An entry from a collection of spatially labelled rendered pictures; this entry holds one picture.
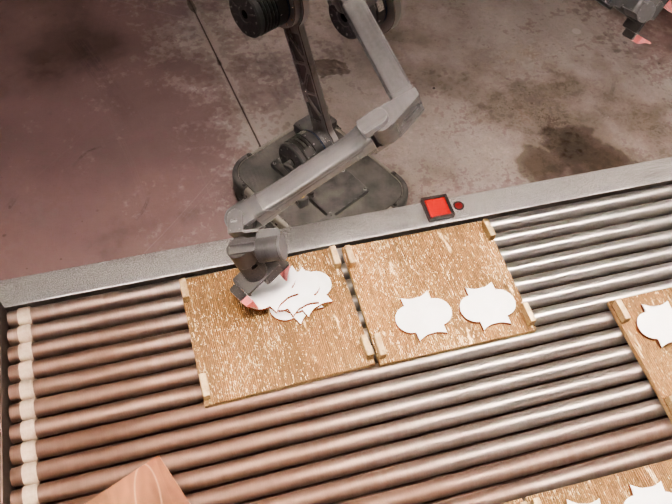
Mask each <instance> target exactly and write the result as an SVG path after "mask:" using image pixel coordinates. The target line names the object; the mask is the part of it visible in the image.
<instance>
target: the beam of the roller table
mask: <svg viewBox="0 0 672 504"><path fill-rule="evenodd" d="M670 184H672V157H668V158H663V159H657V160H652V161H647V162H641V163H636V164H630V165H625V166H619V167H614V168H609V169H603V170H598V171H592V172H587V173H581V174H576V175H571V176H565V177H560V178H554V179H549V180H543V181H538V182H533V183H527V184H522V185H516V186H511V187H506V188H500V189H495V190H489V191H484V192H478V193H473V194H468V195H462V196H457V197H451V198H448V199H449V201H450V203H451V205H452V208H453V210H454V212H455V217H454V218H450V219H445V220H440V221H434V222H429V221H428V219H427V217H426V214H425V212H424V210H423V207H422V205H421V203H419V204H413V205H408V206H402V207H397V208H392V209H386V210H381V211H375V212H370V213H365V214H359V215H354V216H348V217H343V218H337V219H332V220H327V221H321V222H316V223H310V224H305V225H299V226H294V227H289V228H283V229H280V230H281V231H282V232H283V233H284V234H285V235H286V242H287V247H288V256H287V257H291V256H295V255H300V254H305V253H309V252H314V251H319V250H323V249H328V248H329V247H330V246H334V245H335V246H336V249H337V248H342V247H344V246H345V245H350V246H352V245H358V244H363V243H368V242H373V241H379V240H384V239H389V238H394V237H400V236H405V235H410V234H415V233H420V232H425V231H431V230H436V229H441V228H446V227H451V226H457V225H462V224H467V223H472V222H477V221H483V219H493V218H498V217H503V216H509V215H514V214H519V213H524V212H529V211H535V210H540V209H545V208H550V207H555V206H560V205H566V204H571V203H576V202H581V201H586V200H592V199H597V198H602V197H607V196H612V195H618V194H623V193H628V192H633V191H638V190H644V189H649V188H654V187H659V186H664V185H670ZM456 201H460V202H462V203H463V204H464V208H463V209H462V210H456V209H455V208H454V207H453V203H454V202H456ZM233 239H234V238H229V239H224V240H218V241H213V242H207V243H202V244H196V245H191V246H186V247H180V248H175V249H169V250H164V251H158V252H153V253H148V254H142V255H137V256H131V257H126V258H120V259H115V260H110V261H104V262H99V263H93V264H88V265H82V266H77V267H72V268H66V269H61V270H55V271H50V272H45V273H39V274H34V275H28V276H23V277H17V278H12V279H7V280H1V281H0V302H1V303H2V305H3V306H4V308H5V309H6V311H7V313H8V312H10V311H15V310H18V308H23V307H29V306H30V307H36V306H41V305H46V304H52V303H57V302H62V301H67V300H72V299H78V298H83V297H88V296H93V295H98V294H104V293H109V292H114V291H119V290H124V289H130V288H135V287H140V286H145V285H150V284H155V283H161V282H166V281H171V280H176V279H180V278H184V277H185V278H187V277H192V276H197V275H202V274H207V273H213V272H218V271H223V270H228V269H233V268H237V267H236V265H235V264H234V263H233V261H232V260H231V259H230V257H229V256H228V255H227V252H226V248H227V245H228V244H229V242H230V241H231V240H233Z"/></svg>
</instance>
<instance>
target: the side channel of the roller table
mask: <svg viewBox="0 0 672 504"><path fill-rule="evenodd" d="M8 329H11V328H10V327H9V325H8V322H7V311H6V309H5V308H4V306H3V305H2V303H1V302H0V504H11V502H10V494H11V492H12V491H13V490H16V488H14V487H12V485H11V482H10V470H11V468H15V467H16V465H12V463H11V461H10V456H9V450H10V447H11V446H15V444H13V443H11V441H10V437H9V427H10V425H14V424H15V423H12V422H11V421H10V418H9V411H8V410H9V406H10V405H12V404H14V403H12V402H11V401H10V399H9V395H8V387H9V385H13V384H14V383H13V384H12V383H11V382H10V380H9V377H8V367H9V366H11V365H12V364H10V362H9V359H8V354H7V350H8V348H9V347H13V346H10V344H9V342H8V338H7V331H8Z"/></svg>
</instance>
